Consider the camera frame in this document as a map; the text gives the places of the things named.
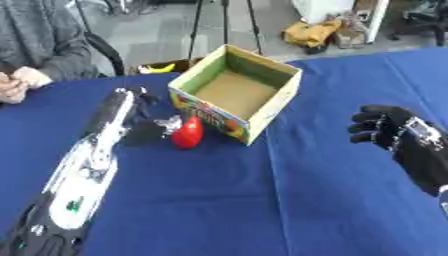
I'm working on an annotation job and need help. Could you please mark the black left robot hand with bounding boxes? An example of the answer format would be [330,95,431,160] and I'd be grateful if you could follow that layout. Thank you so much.
[80,86,186,148]

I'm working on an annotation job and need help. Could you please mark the open cardboard box green inside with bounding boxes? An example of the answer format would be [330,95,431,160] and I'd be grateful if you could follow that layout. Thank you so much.
[166,43,305,147]

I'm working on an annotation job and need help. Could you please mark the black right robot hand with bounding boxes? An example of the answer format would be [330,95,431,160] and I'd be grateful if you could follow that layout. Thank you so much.
[346,103,448,198]

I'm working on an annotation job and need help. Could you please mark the yellow toy banana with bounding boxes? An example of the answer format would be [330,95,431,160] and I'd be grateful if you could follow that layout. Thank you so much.
[138,63,177,74]

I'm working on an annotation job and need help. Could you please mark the yellow bag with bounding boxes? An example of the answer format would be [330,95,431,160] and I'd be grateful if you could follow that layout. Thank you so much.
[280,19,347,52]

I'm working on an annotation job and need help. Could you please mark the person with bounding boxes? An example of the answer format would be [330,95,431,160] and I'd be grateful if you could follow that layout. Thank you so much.
[0,0,105,83]

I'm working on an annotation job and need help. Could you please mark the red toy pepper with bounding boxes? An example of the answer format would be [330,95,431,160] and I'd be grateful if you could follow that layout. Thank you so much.
[169,114,207,150]

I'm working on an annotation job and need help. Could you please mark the person's left hand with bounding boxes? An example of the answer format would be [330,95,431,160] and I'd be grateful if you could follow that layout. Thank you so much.
[8,65,55,90]

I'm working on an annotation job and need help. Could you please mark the white cabinet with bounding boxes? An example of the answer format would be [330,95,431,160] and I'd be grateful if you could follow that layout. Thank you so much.
[288,0,392,45]

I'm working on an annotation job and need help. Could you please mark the person's right hand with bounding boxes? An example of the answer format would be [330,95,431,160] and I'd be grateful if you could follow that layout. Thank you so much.
[0,71,32,105]

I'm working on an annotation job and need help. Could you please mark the black tripod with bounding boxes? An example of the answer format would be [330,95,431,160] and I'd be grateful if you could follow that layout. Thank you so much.
[185,0,266,62]

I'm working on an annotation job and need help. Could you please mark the black office chair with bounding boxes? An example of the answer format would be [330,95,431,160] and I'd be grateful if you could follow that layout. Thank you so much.
[386,0,448,47]

